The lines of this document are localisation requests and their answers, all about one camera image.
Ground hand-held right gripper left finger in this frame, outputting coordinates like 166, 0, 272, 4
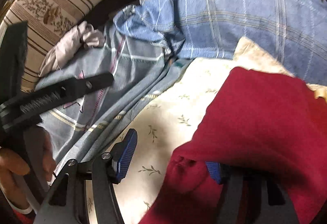
33, 128, 138, 224

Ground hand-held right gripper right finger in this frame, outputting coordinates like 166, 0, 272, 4
206, 161, 300, 224

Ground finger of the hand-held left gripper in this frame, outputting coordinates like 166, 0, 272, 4
15, 72, 114, 115

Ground red knit garment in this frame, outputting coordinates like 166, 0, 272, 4
139, 67, 327, 224

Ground person's left hand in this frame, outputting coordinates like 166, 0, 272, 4
0, 133, 57, 214

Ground grey-blue plaid cloth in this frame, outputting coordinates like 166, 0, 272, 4
34, 22, 195, 181

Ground pale pink cloth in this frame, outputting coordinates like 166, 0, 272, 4
38, 21, 106, 77

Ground cream leaf-print sheet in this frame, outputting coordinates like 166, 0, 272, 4
85, 37, 327, 224

